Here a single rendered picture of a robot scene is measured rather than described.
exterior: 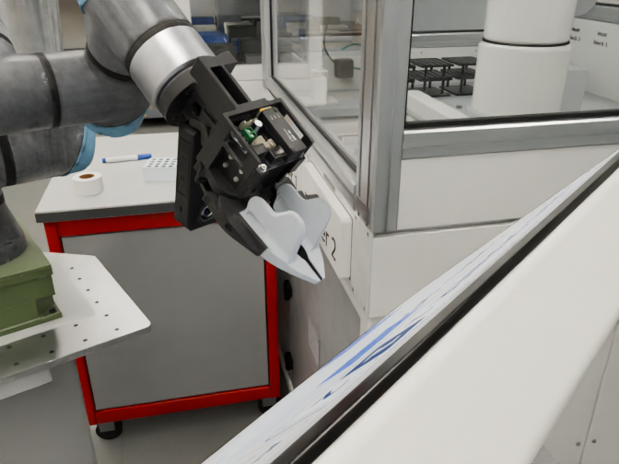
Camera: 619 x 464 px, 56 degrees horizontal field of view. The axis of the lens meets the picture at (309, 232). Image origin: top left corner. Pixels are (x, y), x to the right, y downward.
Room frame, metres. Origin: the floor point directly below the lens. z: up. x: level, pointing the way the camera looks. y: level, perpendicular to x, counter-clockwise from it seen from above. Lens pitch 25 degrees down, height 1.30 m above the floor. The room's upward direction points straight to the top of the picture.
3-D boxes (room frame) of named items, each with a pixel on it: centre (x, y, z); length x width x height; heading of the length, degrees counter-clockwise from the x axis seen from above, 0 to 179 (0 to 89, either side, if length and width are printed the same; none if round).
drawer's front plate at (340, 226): (0.98, -0.03, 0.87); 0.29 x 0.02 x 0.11; 13
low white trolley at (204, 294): (1.62, 0.43, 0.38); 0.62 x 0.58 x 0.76; 13
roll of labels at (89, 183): (1.39, 0.56, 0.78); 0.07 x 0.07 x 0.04
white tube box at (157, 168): (1.50, 0.38, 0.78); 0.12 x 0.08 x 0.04; 91
